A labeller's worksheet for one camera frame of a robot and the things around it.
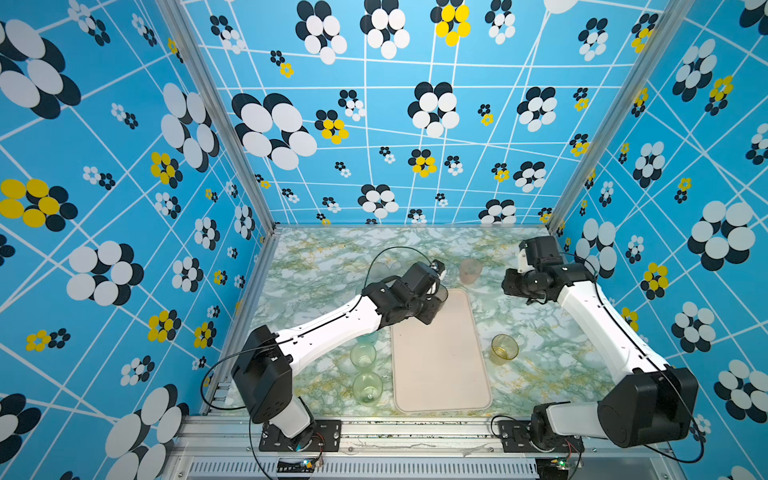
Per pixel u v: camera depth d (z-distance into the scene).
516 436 0.73
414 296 0.59
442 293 0.93
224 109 0.87
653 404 0.40
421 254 1.12
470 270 1.05
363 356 0.85
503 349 0.87
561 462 0.71
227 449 0.75
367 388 0.81
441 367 0.85
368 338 0.83
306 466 0.70
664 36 0.71
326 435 0.74
